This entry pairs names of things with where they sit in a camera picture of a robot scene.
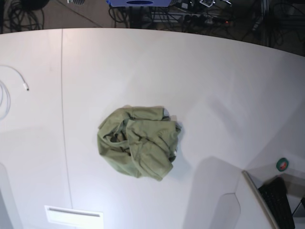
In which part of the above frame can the olive green t-shirt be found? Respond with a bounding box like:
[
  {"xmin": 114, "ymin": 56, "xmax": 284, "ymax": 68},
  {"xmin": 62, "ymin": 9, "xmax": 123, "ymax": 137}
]
[{"xmin": 97, "ymin": 106, "xmax": 181, "ymax": 181}]

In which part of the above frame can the white power strip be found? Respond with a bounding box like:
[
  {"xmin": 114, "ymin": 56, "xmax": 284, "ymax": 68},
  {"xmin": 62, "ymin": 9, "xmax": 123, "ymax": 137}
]
[{"xmin": 183, "ymin": 13, "xmax": 232, "ymax": 27}]

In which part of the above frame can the grey monitor edge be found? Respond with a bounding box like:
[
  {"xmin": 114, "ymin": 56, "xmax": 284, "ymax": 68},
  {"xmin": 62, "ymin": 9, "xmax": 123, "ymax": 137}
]
[{"xmin": 242, "ymin": 170, "xmax": 279, "ymax": 229}]

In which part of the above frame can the green tape roll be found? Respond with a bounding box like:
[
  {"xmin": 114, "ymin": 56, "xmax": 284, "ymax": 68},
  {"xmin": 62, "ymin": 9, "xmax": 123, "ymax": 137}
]
[{"xmin": 276, "ymin": 157, "xmax": 289, "ymax": 172}]

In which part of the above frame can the black keyboard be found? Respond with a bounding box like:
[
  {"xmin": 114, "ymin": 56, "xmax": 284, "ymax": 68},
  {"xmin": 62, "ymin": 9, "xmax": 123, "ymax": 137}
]
[{"xmin": 258, "ymin": 177, "xmax": 295, "ymax": 229}]

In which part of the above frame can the white charging cable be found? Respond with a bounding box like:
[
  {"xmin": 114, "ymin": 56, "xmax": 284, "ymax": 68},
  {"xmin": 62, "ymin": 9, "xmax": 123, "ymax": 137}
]
[{"xmin": 0, "ymin": 65, "xmax": 31, "ymax": 120}]

